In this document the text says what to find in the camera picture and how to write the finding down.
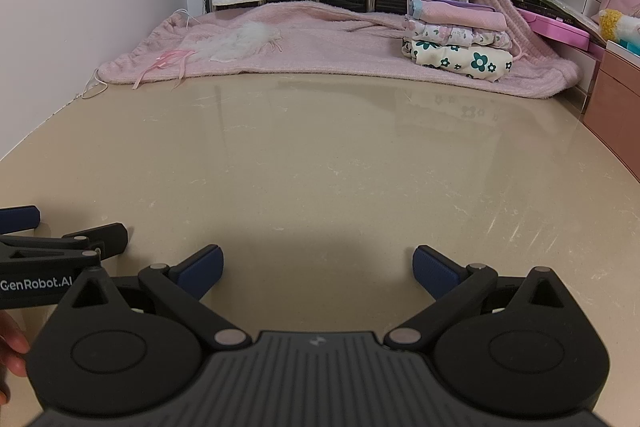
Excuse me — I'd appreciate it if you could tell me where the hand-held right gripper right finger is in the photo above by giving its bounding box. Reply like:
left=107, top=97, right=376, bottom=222
left=382, top=244, right=581, bottom=350

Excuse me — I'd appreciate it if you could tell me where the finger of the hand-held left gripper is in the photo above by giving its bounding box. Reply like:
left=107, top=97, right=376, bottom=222
left=0, top=223, right=129, bottom=269
left=0, top=205, right=42, bottom=233

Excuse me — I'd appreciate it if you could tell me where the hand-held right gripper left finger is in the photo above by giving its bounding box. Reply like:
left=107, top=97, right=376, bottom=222
left=57, top=244, right=253, bottom=350

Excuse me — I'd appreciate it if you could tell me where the cream green-flower garment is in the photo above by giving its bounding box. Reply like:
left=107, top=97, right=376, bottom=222
left=402, top=38, right=515, bottom=84

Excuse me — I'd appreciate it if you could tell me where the person's left hand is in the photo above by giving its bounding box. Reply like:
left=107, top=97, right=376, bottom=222
left=0, top=311, right=31, bottom=403

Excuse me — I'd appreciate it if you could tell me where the pink ribbon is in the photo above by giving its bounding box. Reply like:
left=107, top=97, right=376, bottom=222
left=132, top=48, right=197, bottom=90

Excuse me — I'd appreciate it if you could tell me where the white fluffy garment with ribbons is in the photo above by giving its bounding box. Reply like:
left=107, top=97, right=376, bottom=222
left=192, top=23, right=284, bottom=64

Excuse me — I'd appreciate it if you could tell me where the white small-floral garment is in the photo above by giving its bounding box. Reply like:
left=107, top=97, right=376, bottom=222
left=402, top=19, right=512, bottom=50

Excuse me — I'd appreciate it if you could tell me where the pink-brown box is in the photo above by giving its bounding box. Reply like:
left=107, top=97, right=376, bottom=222
left=582, top=47, right=640, bottom=184

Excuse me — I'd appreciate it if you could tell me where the pink folded garment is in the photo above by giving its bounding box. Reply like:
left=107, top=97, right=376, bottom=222
left=406, top=0, right=508, bottom=32

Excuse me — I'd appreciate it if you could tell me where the pink fleece blanket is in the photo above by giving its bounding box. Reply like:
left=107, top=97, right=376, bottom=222
left=97, top=0, right=581, bottom=100

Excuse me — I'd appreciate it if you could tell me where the pink flat case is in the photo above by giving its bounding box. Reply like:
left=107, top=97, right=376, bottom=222
left=517, top=7, right=595, bottom=54

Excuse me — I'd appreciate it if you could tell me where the purple folded garment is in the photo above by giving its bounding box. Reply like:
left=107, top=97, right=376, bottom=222
left=409, top=0, right=498, bottom=12

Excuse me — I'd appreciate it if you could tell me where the clear plastic packet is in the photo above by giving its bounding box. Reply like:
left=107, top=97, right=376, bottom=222
left=537, top=0, right=608, bottom=40

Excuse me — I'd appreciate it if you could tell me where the yellow white plush toy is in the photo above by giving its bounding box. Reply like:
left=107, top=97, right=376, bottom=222
left=597, top=8, right=640, bottom=56

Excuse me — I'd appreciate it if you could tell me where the white string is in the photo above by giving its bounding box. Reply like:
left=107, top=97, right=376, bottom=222
left=80, top=68, right=109, bottom=100

